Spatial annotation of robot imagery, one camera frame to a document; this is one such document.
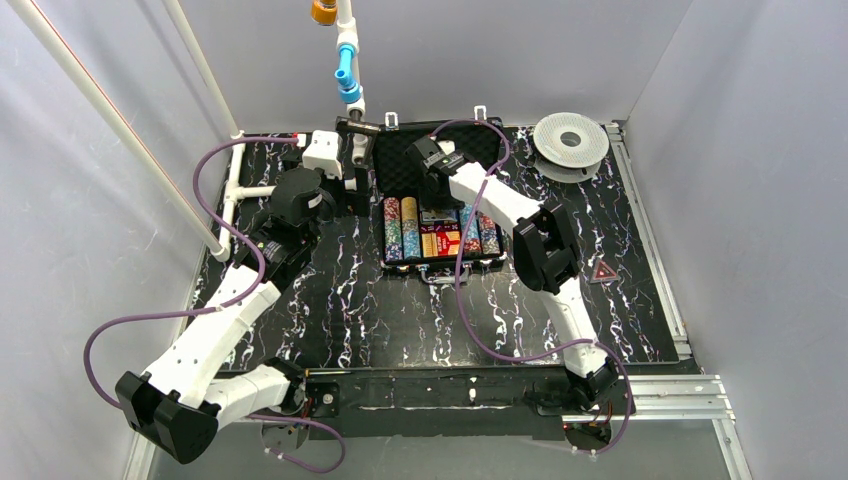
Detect chip row far right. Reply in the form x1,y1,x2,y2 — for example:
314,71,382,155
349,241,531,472
478,214,501,256

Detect blue card deck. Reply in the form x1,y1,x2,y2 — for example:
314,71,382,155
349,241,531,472
420,209,458,225

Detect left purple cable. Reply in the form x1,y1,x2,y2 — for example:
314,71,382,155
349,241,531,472
82,135,347,475

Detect chip row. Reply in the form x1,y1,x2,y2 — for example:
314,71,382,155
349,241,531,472
459,204,482,255
400,197,422,260
478,214,501,256
383,197,403,262

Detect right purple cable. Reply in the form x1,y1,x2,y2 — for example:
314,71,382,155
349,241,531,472
427,119,634,457

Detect black poker chip case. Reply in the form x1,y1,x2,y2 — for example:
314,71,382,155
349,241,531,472
372,106,506,283

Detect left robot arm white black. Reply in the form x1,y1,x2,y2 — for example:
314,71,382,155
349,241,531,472
116,167,335,464

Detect orange pipe cap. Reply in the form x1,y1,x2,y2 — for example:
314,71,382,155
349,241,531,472
310,0,338,26

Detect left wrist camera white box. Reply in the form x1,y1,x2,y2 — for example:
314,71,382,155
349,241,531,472
302,130,344,180

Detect red yellow card deck box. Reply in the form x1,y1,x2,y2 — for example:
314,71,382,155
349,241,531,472
421,231,461,258

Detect aluminium rail frame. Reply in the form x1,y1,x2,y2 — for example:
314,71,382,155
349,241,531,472
568,122,751,479

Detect grey filament spool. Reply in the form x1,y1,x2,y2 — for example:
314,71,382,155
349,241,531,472
532,112,610,184

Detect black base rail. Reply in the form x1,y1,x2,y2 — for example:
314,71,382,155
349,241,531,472
218,360,654,442

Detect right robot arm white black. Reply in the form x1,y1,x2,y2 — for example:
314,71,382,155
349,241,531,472
404,136,619,410

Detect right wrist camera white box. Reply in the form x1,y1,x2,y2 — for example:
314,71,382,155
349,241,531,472
437,140,455,155

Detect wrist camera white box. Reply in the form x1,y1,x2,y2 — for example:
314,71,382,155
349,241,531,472
437,140,455,155
302,130,344,180

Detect metal pole with clamp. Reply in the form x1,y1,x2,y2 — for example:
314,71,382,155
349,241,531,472
334,52,381,167

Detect triangular red black token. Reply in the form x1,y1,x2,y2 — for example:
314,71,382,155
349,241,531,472
590,259,619,284

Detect white PVC pipe frame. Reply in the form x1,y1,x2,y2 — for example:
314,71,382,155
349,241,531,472
6,0,374,264

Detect chip row far left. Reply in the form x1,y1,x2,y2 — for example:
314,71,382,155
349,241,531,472
383,197,403,262

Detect purple cable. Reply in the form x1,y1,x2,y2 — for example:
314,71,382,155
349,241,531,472
82,135,347,475
427,119,634,457

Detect red dice in case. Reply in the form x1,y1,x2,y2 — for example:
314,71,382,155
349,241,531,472
420,223,459,234

